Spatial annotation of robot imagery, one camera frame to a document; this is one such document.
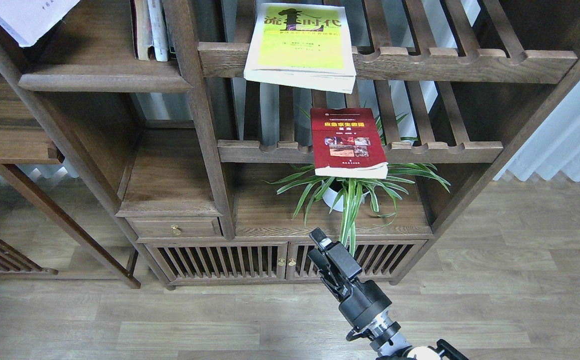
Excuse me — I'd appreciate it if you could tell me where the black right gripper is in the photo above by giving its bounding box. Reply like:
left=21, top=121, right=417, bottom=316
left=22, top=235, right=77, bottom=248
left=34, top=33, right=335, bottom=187
left=308, top=228, right=392, bottom=332

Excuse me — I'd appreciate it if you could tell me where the white lavender cover book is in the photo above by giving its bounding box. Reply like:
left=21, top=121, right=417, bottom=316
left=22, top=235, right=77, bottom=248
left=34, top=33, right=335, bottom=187
left=0, top=0, right=78, bottom=48

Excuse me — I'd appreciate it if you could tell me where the red cover book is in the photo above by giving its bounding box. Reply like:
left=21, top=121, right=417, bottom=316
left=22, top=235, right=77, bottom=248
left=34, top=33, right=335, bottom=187
left=310, top=107, right=388, bottom=179

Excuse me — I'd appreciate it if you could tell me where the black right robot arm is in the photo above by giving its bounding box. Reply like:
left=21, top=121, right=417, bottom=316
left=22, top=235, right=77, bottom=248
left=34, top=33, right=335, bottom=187
left=308, top=228, right=466, bottom=360

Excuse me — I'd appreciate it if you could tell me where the white plant pot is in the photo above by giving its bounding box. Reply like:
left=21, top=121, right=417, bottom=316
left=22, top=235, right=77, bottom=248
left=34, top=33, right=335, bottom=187
left=321, top=177, right=371, bottom=214

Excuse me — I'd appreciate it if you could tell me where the green spider plant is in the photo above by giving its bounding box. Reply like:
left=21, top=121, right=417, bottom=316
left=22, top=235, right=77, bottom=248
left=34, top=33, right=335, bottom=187
left=276, top=107, right=450, bottom=254

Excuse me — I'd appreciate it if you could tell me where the upright beige book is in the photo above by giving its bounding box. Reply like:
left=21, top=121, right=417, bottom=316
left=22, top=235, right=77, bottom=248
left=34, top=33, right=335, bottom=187
left=129, top=0, right=153, bottom=61

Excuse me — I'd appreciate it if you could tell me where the brass drawer knob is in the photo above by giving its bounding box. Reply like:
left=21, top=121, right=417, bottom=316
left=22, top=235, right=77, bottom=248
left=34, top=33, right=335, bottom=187
left=171, top=224, right=182, bottom=236

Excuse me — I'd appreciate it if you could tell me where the upright white book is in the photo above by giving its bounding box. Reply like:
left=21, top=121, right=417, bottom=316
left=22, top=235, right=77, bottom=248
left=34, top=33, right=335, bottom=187
left=147, top=0, right=169, bottom=62

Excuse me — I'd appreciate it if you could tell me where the dark wooden bookshelf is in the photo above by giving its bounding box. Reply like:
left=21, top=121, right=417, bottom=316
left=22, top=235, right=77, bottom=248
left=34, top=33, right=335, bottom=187
left=0, top=0, right=580, bottom=289

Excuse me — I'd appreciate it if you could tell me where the upright dark green book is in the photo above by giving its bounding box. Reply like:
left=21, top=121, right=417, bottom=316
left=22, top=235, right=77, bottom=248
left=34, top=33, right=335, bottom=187
left=165, top=21, right=176, bottom=59

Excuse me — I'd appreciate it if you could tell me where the yellow green cover book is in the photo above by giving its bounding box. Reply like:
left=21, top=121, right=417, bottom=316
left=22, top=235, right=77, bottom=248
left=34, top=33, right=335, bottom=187
left=244, top=3, right=356, bottom=94

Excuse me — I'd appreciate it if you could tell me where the white pleated curtain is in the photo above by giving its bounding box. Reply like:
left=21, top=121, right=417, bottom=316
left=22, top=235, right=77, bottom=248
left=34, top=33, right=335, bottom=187
left=494, top=81, right=580, bottom=182

